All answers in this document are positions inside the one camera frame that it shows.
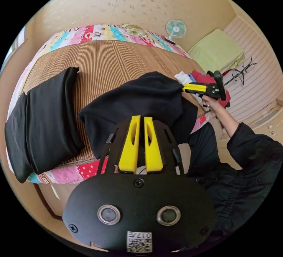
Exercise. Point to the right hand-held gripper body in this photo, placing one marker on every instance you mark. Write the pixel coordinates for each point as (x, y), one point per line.
(211, 89)

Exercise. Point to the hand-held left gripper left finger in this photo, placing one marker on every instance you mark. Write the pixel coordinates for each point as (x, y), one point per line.
(129, 146)

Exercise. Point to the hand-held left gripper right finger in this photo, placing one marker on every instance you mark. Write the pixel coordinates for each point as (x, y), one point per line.
(153, 151)

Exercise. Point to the black long sleeve shirt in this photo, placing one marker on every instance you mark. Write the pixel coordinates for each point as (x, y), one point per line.
(141, 97)

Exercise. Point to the person's right forearm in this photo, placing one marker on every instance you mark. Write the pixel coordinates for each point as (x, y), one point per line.
(227, 122)

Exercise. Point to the person's right hand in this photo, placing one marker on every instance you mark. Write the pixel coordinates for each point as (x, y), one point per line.
(211, 103)

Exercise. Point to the pile of clothes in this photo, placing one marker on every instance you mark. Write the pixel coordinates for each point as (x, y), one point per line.
(199, 76)

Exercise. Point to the black coat rack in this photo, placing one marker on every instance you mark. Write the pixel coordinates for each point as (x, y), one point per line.
(239, 76)

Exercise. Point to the yellow-green covered furniture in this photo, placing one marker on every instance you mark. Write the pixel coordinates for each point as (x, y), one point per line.
(216, 51)

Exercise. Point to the small teal fan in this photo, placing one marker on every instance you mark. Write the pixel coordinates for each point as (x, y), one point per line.
(176, 29)

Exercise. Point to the green patterned pillow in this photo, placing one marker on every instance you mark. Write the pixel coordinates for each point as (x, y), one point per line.
(133, 29)

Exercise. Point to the person's body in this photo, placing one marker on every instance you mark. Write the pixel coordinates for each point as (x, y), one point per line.
(234, 177)

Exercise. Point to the bed with woven mat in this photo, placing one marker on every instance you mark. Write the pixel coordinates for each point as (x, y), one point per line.
(110, 58)

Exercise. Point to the black smooth folded garment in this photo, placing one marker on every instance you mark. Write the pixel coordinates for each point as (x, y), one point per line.
(44, 117)

